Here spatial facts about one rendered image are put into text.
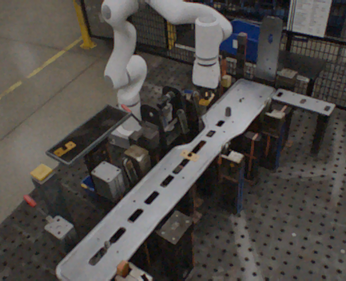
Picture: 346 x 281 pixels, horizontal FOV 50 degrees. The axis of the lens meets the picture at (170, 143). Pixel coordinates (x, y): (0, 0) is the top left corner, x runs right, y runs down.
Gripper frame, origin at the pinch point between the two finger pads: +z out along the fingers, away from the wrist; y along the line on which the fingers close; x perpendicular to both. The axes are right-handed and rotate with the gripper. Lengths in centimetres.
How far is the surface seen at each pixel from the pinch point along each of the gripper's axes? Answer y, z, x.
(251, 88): 7, 26, 47
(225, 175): 13.6, 32.2, -11.3
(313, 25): 28, 5, 85
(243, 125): 12.7, 25.5, 16.2
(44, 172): -43, 10, -55
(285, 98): 25, 25, 44
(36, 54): -297, 134, 177
